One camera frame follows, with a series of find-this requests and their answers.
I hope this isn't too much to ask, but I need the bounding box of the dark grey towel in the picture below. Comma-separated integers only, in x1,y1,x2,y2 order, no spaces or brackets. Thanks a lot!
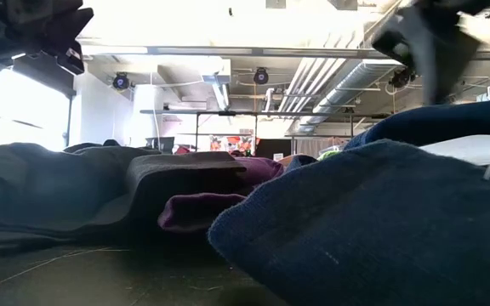
123,150,248,234

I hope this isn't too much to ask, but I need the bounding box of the black towel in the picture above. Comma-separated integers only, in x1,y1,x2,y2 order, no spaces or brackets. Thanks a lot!
0,141,162,257

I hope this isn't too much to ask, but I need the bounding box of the orange floral banner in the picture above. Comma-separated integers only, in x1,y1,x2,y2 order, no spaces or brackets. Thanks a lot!
208,134,255,155

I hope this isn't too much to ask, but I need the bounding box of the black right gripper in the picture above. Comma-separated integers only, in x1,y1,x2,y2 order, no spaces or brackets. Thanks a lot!
371,0,490,105

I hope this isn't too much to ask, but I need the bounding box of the dark blue towel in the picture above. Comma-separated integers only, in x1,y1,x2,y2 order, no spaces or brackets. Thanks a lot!
208,139,490,306

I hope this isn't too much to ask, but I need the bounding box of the black screen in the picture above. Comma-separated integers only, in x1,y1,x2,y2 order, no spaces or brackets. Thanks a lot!
255,138,293,161

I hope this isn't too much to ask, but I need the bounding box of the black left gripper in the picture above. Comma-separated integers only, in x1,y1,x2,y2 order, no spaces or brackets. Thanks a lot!
0,0,94,76

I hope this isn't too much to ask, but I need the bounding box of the green towel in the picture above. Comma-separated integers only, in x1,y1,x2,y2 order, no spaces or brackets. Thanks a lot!
316,149,342,162

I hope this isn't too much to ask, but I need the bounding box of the silver ventilation duct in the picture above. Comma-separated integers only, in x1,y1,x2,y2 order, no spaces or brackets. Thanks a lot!
298,59,403,133

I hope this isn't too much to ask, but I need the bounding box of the black overhead rack frame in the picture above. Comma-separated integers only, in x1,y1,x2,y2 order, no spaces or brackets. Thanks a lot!
140,109,393,155

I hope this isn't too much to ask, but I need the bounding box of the beige curtain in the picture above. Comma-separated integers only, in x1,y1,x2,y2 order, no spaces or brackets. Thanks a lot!
294,136,350,158

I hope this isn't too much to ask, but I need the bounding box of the black ceiling cable reel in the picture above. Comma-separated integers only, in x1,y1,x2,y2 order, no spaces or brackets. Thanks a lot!
389,67,417,89
111,71,131,91
253,66,271,86

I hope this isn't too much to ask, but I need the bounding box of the pink towel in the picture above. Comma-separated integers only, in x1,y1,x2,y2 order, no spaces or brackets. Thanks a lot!
278,153,304,167

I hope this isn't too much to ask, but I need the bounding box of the magenta towel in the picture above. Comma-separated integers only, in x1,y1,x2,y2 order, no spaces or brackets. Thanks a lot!
157,156,285,234

